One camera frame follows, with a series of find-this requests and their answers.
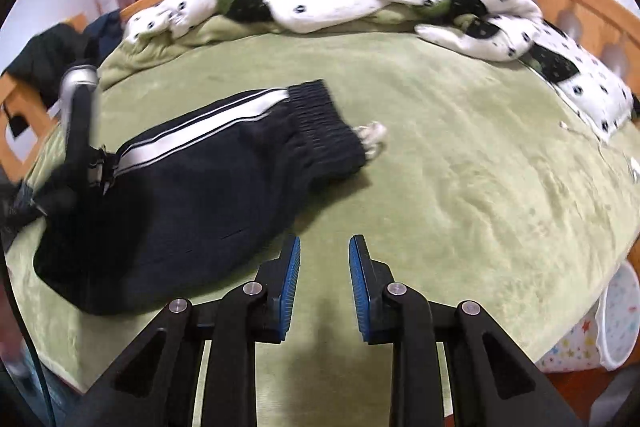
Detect white star-patterned bin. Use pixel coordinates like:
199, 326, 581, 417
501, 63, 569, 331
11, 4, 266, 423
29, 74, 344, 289
536, 260, 639, 373

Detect navy garment on footboard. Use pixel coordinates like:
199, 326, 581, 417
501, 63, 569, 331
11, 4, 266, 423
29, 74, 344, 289
82, 10, 124, 62

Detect black jacket on footboard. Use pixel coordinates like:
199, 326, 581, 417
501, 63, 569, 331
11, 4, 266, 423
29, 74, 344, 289
4, 23, 99, 108

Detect wooden bed frame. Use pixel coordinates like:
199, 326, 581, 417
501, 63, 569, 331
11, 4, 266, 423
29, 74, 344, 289
1, 0, 639, 182

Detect green fleece bed blanket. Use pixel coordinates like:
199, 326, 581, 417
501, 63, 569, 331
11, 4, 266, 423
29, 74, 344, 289
4, 13, 640, 427

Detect white floral quilt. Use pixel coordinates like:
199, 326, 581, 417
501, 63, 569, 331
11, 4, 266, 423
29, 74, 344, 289
125, 0, 639, 140

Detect black cable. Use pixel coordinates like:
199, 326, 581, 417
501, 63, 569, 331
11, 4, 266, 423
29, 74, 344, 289
0, 246, 59, 427

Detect black pants with white stripe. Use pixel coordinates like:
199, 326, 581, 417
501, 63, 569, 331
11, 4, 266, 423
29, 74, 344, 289
34, 80, 385, 315

